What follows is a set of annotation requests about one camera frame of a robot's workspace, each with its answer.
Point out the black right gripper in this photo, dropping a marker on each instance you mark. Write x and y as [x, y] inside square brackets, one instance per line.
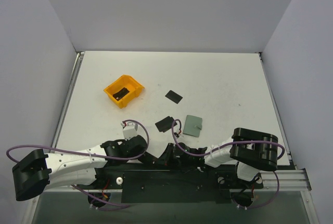
[169, 153]

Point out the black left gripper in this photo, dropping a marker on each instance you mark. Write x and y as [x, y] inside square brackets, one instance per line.
[145, 158]

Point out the black credit card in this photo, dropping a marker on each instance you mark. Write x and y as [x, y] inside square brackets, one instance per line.
[120, 94]
[164, 124]
[173, 96]

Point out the yellow plastic bin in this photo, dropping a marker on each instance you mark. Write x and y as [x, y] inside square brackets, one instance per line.
[130, 83]

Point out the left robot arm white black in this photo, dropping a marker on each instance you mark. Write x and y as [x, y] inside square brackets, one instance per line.
[39, 171]

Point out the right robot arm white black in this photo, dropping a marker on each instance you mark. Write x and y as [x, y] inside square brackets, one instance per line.
[253, 151]

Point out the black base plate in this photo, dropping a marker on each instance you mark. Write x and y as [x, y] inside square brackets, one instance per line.
[139, 183]

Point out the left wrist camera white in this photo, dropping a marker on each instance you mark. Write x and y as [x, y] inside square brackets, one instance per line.
[129, 130]

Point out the aluminium rail frame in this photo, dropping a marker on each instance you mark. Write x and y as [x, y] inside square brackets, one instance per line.
[227, 90]

